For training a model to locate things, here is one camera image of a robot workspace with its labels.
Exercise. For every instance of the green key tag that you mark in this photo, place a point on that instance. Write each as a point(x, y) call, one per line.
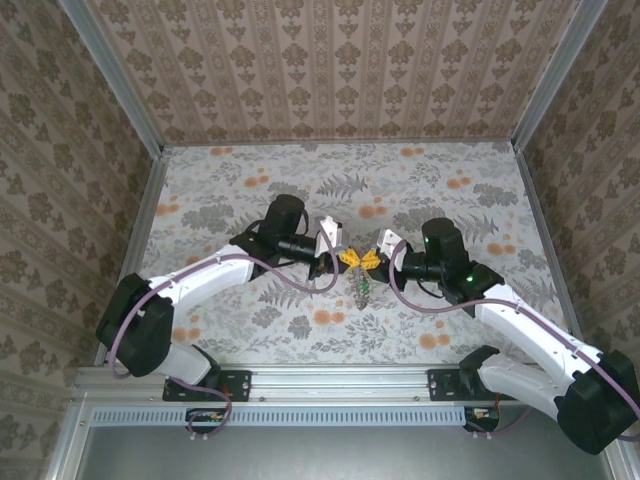
point(365, 288)

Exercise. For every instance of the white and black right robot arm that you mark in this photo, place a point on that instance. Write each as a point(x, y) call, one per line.
point(535, 330)

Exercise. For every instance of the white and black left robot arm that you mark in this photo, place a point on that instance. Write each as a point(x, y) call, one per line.
point(205, 275)

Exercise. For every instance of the grey metal sheet panel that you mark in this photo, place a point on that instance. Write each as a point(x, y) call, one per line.
point(325, 457)

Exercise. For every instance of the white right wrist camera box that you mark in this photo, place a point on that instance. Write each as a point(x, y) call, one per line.
point(391, 246)

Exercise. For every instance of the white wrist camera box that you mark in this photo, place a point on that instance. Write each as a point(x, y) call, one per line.
point(331, 231)
point(391, 246)

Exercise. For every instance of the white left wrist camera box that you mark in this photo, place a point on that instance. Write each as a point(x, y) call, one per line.
point(331, 231)

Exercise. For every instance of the aluminium right table side rail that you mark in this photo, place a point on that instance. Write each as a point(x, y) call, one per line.
point(544, 225)

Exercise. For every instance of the aluminium table side rail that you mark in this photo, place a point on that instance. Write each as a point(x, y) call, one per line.
point(143, 225)
point(544, 225)

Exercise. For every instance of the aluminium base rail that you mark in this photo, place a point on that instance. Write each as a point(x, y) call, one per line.
point(340, 382)

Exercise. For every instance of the aluminium left table side rail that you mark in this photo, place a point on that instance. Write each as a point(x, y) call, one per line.
point(143, 225)

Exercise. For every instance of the aluminium left frame post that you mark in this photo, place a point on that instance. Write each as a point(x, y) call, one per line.
point(121, 80)

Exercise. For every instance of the aluminium frame post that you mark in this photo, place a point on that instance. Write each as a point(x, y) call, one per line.
point(556, 75)
point(121, 80)

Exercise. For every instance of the aluminium right frame post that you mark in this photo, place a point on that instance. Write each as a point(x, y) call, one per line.
point(556, 75)

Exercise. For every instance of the aluminium lower frame rail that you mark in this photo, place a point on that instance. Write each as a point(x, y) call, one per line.
point(67, 440)
point(617, 471)

